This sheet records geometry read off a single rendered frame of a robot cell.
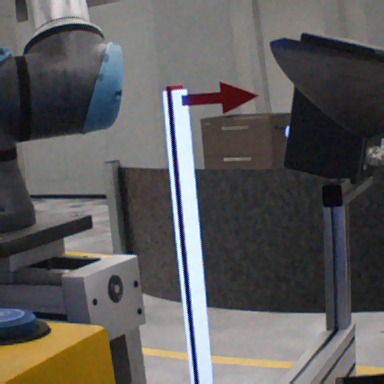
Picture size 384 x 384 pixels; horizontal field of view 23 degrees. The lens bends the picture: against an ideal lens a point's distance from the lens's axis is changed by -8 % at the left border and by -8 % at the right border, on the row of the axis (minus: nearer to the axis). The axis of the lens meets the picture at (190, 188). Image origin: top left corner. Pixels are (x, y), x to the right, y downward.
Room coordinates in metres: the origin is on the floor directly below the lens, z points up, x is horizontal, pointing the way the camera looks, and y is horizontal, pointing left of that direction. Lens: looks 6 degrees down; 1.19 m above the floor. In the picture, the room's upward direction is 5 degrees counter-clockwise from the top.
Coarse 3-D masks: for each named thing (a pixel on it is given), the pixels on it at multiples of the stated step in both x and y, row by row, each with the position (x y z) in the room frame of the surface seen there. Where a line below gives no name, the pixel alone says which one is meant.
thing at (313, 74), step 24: (288, 48) 0.59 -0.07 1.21; (312, 48) 0.58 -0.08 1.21; (336, 48) 0.57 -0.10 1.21; (288, 72) 0.65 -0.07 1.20; (312, 72) 0.64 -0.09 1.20; (336, 72) 0.63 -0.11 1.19; (360, 72) 0.62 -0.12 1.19; (312, 96) 0.70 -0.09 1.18; (336, 96) 0.70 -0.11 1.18; (360, 96) 0.69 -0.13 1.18; (336, 120) 0.75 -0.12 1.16; (360, 120) 0.74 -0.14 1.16
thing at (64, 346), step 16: (32, 336) 0.46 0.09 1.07; (48, 336) 0.47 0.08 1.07; (64, 336) 0.47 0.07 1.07; (80, 336) 0.47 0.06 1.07; (96, 336) 0.48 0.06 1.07; (0, 352) 0.44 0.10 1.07; (16, 352) 0.44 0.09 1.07; (32, 352) 0.44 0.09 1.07; (48, 352) 0.44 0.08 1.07; (64, 352) 0.45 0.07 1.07; (80, 352) 0.46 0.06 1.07; (96, 352) 0.48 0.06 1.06; (0, 368) 0.41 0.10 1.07; (16, 368) 0.41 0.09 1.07; (32, 368) 0.42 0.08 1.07; (48, 368) 0.43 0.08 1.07; (64, 368) 0.44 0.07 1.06; (80, 368) 0.46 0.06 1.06; (96, 368) 0.47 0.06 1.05; (112, 368) 0.49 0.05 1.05
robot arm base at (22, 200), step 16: (0, 160) 1.16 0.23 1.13; (16, 160) 1.20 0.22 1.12; (0, 176) 1.16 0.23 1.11; (16, 176) 1.18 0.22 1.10; (0, 192) 1.15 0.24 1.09; (16, 192) 1.17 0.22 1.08; (0, 208) 1.14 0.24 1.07; (16, 208) 1.16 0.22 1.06; (32, 208) 1.19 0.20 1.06; (0, 224) 1.13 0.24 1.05; (16, 224) 1.15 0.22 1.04; (32, 224) 1.18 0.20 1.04
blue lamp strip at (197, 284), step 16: (176, 96) 0.70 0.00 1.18; (176, 112) 0.70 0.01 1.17; (176, 128) 0.70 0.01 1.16; (192, 160) 0.71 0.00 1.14; (192, 176) 0.71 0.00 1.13; (192, 192) 0.71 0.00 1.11; (192, 208) 0.71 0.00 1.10; (192, 224) 0.70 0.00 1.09; (192, 240) 0.70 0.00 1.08; (192, 256) 0.70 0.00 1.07; (192, 272) 0.70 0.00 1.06; (192, 288) 0.70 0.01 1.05; (208, 336) 0.71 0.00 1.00; (208, 352) 0.71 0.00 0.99; (208, 368) 0.71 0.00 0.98
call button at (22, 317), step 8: (0, 312) 0.49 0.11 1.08; (8, 312) 0.49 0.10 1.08; (16, 312) 0.49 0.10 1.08; (24, 312) 0.48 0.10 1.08; (0, 320) 0.47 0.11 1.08; (8, 320) 0.47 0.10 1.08; (16, 320) 0.47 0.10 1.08; (24, 320) 0.47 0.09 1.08; (32, 320) 0.48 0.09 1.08; (0, 328) 0.46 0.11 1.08; (8, 328) 0.46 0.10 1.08; (16, 328) 0.46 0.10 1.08; (24, 328) 0.47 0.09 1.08; (32, 328) 0.47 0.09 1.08; (0, 336) 0.46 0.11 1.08; (8, 336) 0.46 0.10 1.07; (16, 336) 0.46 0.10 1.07
